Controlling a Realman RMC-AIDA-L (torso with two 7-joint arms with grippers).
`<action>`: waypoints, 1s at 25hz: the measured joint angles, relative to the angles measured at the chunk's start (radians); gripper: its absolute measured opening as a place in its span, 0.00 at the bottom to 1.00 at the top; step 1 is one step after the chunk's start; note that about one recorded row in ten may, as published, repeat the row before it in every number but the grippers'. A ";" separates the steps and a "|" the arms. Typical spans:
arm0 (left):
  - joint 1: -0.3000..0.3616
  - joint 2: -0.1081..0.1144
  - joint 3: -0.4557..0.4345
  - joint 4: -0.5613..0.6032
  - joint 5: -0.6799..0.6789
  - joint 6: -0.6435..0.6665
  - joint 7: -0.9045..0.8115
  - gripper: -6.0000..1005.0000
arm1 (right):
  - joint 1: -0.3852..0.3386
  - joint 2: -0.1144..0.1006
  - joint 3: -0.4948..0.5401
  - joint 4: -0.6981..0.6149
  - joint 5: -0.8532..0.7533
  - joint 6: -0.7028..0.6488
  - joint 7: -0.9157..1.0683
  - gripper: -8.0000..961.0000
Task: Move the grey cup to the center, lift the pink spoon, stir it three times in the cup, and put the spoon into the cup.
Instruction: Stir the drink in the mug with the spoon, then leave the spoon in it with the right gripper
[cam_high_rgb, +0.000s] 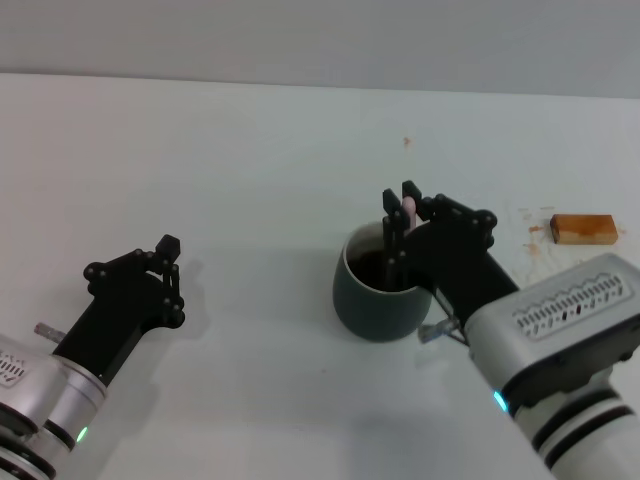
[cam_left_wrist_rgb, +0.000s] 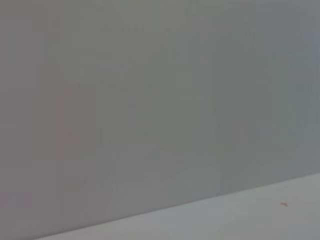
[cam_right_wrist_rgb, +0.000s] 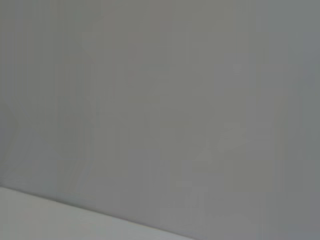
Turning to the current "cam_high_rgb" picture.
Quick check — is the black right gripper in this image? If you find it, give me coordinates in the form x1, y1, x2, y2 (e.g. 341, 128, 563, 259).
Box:
381, 180, 521, 347

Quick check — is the clear right wrist cable plug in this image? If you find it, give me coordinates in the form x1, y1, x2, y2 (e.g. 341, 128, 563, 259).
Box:
417, 318, 460, 344

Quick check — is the pink handled metal spoon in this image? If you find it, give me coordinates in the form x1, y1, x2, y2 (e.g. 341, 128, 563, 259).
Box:
384, 196, 418, 292

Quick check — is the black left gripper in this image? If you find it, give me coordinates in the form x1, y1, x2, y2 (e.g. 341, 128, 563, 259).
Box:
51, 233, 187, 387

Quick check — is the silver left wrist cable plug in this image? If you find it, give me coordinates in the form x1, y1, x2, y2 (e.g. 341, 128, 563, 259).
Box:
33, 323, 64, 344

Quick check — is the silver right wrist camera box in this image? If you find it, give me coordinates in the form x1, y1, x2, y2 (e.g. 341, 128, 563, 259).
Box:
463, 252, 640, 401

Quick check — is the grey ceramic cup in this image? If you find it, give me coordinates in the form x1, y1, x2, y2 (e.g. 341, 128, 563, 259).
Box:
332, 222, 431, 344

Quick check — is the dark coffee liquid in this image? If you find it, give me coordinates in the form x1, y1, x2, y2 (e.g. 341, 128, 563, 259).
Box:
347, 247, 401, 292

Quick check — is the dark brown wooden block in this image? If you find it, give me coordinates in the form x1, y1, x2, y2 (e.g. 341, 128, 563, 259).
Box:
549, 213, 619, 246

